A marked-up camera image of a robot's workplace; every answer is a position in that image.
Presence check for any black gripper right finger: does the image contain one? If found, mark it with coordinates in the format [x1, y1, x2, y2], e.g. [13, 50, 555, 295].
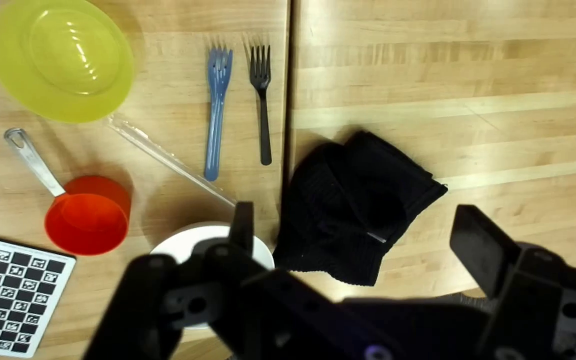
[448, 204, 576, 360]

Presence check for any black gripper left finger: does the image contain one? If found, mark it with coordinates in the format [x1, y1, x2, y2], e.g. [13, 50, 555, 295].
[85, 201, 285, 360]

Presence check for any black cloth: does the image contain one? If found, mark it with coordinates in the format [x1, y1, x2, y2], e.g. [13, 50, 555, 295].
[272, 129, 450, 288]

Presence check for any white plate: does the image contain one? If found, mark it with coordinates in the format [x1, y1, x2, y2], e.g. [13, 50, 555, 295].
[149, 222, 279, 273]

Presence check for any clear plastic utensil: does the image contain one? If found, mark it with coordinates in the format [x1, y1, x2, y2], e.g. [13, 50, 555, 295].
[109, 115, 239, 210]

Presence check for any checkered white cloth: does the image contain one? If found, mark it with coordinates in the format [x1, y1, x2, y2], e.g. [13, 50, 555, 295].
[0, 230, 78, 360]

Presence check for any blue plastic fork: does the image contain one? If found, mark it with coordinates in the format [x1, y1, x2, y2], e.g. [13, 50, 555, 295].
[202, 45, 236, 184]

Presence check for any black plastic fork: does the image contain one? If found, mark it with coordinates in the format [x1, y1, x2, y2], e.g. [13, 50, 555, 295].
[244, 42, 275, 168]

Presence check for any yellow-green plastic bowl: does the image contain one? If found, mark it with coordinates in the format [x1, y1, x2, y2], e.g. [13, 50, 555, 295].
[0, 0, 136, 127]

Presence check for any red measuring cup grey handle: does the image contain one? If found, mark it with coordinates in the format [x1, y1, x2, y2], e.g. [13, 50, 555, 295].
[3, 127, 135, 259]

